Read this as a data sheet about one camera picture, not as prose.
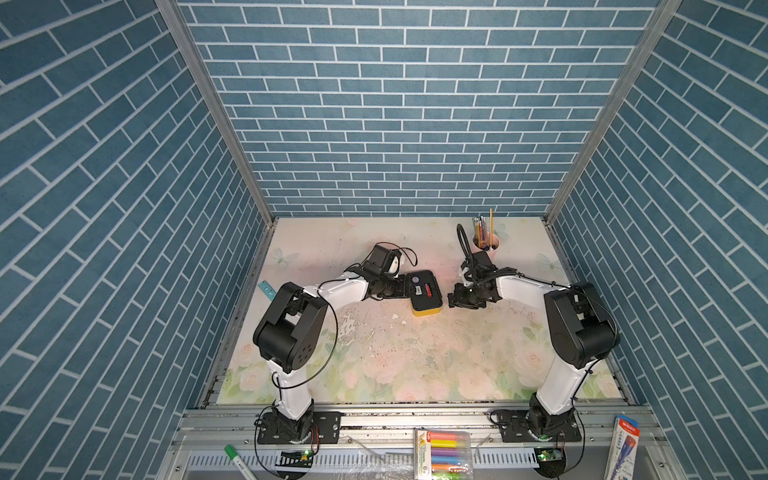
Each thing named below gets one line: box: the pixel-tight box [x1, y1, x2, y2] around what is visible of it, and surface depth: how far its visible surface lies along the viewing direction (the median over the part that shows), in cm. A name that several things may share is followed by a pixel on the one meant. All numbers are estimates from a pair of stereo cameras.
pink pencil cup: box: [471, 232, 500, 257], surface depth 101 cm
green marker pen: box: [224, 444, 259, 480], surface depth 70 cm
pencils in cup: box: [472, 208, 495, 250], surface depth 101 cm
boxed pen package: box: [604, 414, 641, 480], surface depth 72 cm
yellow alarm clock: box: [407, 270, 443, 317], surface depth 98 cm
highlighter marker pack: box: [413, 429, 474, 480], surface depth 71 cm
